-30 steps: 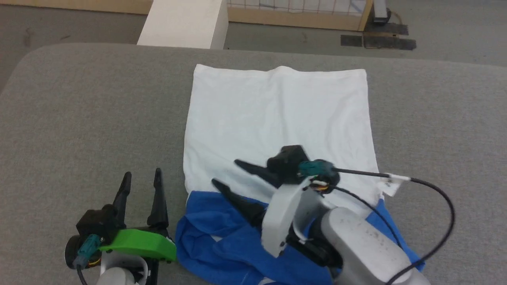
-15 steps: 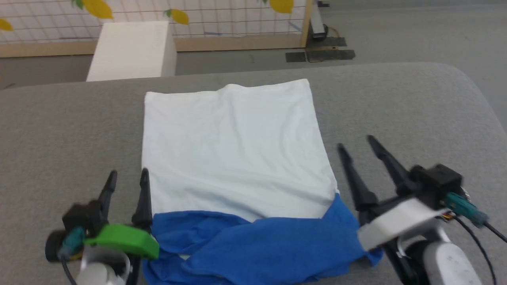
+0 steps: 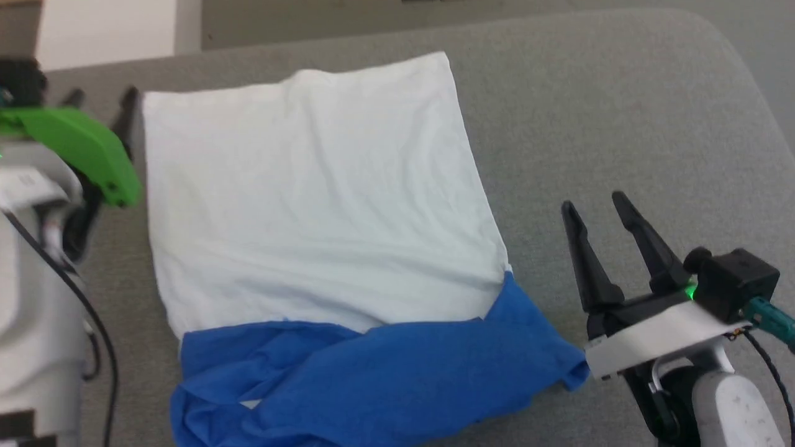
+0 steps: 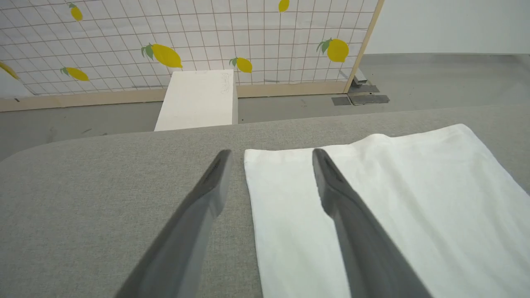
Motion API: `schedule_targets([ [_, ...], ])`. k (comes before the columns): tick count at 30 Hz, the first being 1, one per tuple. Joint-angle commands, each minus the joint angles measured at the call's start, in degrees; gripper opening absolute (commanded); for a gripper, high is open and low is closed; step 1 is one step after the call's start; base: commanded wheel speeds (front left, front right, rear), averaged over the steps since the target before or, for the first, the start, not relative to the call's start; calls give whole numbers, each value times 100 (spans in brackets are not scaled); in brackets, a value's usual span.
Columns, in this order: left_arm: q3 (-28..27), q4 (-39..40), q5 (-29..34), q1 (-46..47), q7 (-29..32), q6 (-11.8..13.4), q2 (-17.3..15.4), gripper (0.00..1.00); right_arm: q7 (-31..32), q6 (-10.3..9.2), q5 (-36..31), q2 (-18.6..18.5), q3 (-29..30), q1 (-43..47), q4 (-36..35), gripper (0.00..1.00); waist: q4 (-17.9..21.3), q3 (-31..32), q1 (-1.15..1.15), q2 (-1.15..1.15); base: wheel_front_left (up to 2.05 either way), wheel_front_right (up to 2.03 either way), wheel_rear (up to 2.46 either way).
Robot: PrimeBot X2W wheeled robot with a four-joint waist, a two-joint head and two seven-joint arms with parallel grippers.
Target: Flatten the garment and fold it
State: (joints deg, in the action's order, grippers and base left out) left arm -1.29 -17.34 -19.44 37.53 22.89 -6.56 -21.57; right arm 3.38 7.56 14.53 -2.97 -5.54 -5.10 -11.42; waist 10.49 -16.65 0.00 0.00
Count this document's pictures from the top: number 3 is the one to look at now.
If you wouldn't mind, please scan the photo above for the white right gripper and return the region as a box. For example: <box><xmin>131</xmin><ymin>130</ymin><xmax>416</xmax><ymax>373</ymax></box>
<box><xmin>561</xmin><ymin>191</ymin><xmax>753</xmax><ymax>381</ymax></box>

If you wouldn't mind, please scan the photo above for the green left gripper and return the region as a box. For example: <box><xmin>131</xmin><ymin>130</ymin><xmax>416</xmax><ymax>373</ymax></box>
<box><xmin>0</xmin><ymin>86</ymin><xmax>142</xmax><ymax>209</ymax></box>

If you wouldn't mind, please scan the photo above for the white and blue shirt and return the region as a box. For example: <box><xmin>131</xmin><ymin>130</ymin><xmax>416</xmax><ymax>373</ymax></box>
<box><xmin>142</xmin><ymin>51</ymin><xmax>591</xmax><ymax>447</ymax></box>

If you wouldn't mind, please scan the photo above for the teal camera cable plug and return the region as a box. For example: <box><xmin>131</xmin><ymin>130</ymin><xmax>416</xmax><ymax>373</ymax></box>
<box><xmin>742</xmin><ymin>297</ymin><xmax>795</xmax><ymax>348</ymax></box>

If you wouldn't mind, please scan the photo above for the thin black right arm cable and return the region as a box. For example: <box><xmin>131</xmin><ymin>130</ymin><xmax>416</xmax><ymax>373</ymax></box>
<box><xmin>742</xmin><ymin>329</ymin><xmax>795</xmax><ymax>438</ymax></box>

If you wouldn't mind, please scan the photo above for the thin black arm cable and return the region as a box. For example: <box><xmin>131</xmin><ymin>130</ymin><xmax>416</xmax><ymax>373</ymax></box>
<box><xmin>0</xmin><ymin>208</ymin><xmax>120</xmax><ymax>447</ymax></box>
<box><xmin>742</xmin><ymin>329</ymin><xmax>795</xmax><ymax>438</ymax></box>

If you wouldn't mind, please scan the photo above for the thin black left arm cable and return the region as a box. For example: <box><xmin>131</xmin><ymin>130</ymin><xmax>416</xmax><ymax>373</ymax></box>
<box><xmin>0</xmin><ymin>208</ymin><xmax>120</xmax><ymax>447</ymax></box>

